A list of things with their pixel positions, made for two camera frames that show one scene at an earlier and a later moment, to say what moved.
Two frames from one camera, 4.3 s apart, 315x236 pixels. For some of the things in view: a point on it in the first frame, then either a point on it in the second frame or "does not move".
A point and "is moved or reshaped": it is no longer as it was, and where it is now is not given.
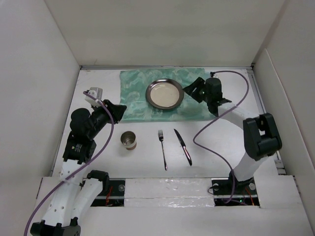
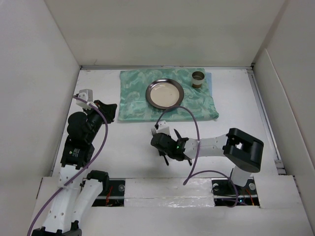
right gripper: x=199 y=83 → x=162 y=153
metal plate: x=165 y=93 does not move
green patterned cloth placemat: x=133 y=84 does not move
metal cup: x=128 y=139 → x=197 y=79
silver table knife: x=183 y=145 does not move
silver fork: x=161 y=137 is moved or reshaped
